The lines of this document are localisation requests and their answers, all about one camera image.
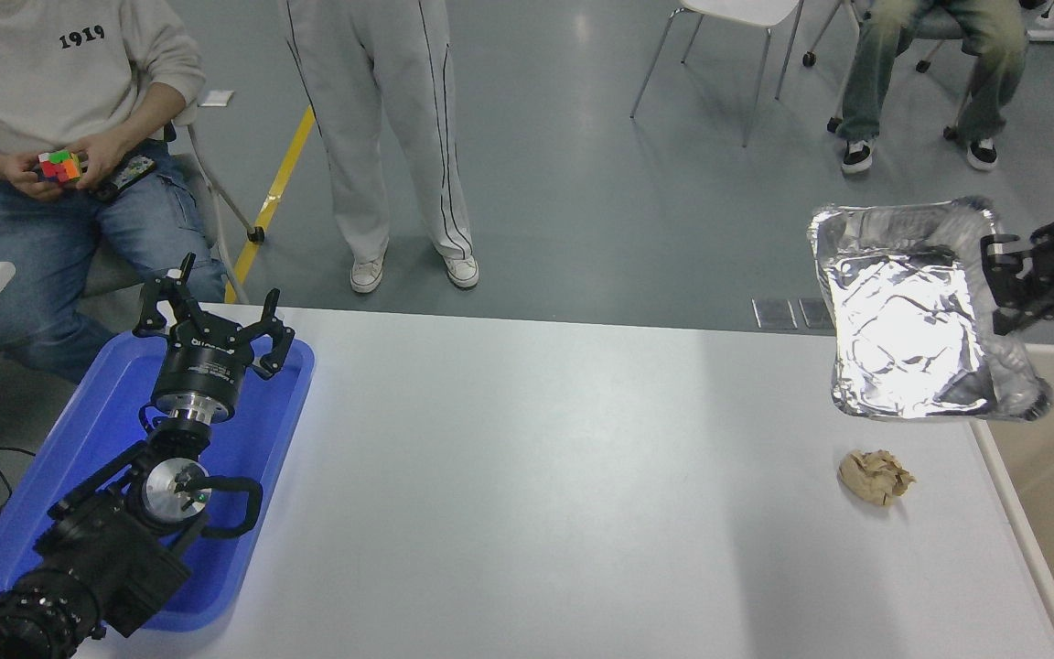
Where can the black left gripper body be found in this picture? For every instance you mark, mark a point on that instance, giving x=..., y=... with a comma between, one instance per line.
x=202, y=371

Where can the silver foil tray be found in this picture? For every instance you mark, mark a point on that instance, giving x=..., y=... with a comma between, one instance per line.
x=902, y=329

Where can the colourful puzzle cube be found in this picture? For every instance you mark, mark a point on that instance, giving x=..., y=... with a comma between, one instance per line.
x=60, y=167

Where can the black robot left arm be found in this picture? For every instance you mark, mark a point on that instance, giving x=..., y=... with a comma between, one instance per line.
x=97, y=549

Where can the metal floor outlet plate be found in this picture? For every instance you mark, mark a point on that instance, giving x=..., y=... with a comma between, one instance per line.
x=815, y=314
x=774, y=314

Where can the person's left hand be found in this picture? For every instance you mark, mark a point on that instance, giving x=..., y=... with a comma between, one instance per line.
x=106, y=160

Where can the person's right hand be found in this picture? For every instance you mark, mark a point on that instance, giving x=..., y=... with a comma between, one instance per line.
x=26, y=178

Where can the grey chair with caster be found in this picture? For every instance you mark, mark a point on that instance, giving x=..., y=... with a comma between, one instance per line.
x=255, y=234

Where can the blue plastic tray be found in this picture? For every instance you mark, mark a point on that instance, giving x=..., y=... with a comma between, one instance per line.
x=97, y=430

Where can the phone with patterned case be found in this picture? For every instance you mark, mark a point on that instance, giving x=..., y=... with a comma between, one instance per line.
x=129, y=176

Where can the white paper sheet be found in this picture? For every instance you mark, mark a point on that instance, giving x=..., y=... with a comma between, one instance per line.
x=215, y=97

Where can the crumpled tan paper ball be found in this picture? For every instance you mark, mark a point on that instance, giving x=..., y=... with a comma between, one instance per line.
x=875, y=476

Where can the standing person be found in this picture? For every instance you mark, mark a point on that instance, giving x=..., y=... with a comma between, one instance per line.
x=381, y=110

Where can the seated person with cube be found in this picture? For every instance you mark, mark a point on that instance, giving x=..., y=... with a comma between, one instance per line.
x=33, y=73

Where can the wheeled chair with casters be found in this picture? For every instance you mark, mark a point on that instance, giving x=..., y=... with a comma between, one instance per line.
x=808, y=59

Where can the white chair with metal legs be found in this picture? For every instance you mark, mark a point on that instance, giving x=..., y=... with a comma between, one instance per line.
x=747, y=7

